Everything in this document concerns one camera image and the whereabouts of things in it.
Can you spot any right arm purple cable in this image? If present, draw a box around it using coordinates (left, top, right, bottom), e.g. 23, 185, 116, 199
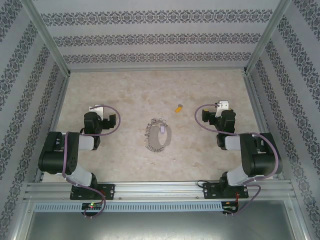
194, 103, 280, 216

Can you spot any left circuit board green light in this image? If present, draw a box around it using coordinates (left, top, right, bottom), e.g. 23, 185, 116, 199
81, 202, 104, 211

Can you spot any grey slotted cable duct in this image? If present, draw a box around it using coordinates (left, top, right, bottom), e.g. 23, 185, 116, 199
33, 201, 223, 212

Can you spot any aluminium mounting rail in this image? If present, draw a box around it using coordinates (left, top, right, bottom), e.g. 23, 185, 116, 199
23, 181, 298, 201

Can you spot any grey sheet metal panel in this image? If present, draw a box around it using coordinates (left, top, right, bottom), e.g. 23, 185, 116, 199
24, 199, 307, 240

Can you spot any right aluminium frame post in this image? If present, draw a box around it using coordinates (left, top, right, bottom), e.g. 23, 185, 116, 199
242, 0, 294, 75

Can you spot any left aluminium frame post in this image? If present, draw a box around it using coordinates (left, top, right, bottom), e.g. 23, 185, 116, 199
19, 0, 71, 76

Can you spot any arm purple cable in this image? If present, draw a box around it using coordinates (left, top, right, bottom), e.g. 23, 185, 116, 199
62, 105, 121, 220
194, 103, 280, 216

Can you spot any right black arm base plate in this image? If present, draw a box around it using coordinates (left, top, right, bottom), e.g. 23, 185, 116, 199
202, 182, 250, 200

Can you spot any right aluminium table edge rail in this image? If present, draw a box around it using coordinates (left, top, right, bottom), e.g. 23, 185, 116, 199
242, 71, 286, 181

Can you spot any left aluminium table edge rail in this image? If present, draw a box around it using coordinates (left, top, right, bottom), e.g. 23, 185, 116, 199
34, 73, 71, 183

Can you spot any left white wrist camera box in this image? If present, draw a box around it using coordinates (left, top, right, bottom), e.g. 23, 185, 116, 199
89, 104, 105, 118

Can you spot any right circuit board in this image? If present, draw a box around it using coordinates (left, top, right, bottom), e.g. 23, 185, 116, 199
222, 204, 238, 214

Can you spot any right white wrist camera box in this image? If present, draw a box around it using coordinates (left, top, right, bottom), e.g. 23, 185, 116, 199
215, 100, 230, 117

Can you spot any aluminium frame post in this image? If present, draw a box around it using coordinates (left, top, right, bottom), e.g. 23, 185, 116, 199
242, 0, 294, 75
19, 0, 71, 76

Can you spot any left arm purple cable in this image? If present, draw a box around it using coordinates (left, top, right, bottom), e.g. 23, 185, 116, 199
62, 105, 121, 220

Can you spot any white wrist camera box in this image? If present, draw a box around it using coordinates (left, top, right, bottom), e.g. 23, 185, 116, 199
89, 104, 105, 118
215, 100, 230, 117

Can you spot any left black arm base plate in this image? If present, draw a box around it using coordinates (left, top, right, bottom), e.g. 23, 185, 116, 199
69, 183, 116, 201

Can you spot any aluminium table edge rail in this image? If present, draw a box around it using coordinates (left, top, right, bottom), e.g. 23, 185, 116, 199
34, 73, 71, 183
242, 71, 286, 181

